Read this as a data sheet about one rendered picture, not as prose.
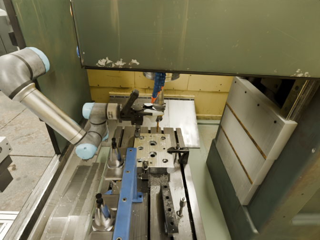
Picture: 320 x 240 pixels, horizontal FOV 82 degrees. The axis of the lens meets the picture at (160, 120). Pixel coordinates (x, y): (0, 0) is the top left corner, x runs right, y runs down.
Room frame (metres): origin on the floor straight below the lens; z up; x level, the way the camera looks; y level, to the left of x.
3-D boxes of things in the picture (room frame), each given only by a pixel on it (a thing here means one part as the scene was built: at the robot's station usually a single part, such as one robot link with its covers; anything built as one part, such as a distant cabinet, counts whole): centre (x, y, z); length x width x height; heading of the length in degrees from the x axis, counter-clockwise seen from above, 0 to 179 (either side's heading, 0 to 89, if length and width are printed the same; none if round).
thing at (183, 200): (0.48, -0.13, 0.96); 0.03 x 0.03 x 0.13
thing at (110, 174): (0.43, 0.15, 1.21); 0.07 x 0.05 x 0.01; 95
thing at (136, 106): (0.73, 0.14, 1.29); 0.12 x 0.08 x 0.09; 95
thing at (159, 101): (0.74, 0.01, 1.38); 0.04 x 0.04 x 0.07
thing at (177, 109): (1.40, 0.07, 0.75); 0.89 x 0.67 x 0.26; 95
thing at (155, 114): (0.71, 0.03, 1.29); 0.09 x 0.03 x 0.06; 81
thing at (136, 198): (0.55, 0.11, 1.05); 0.10 x 0.05 x 0.30; 95
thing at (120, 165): (0.49, 0.16, 1.21); 0.06 x 0.06 x 0.03
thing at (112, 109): (0.72, 0.22, 1.29); 0.08 x 0.05 x 0.08; 5
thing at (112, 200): (0.32, 0.14, 1.21); 0.07 x 0.05 x 0.01; 95
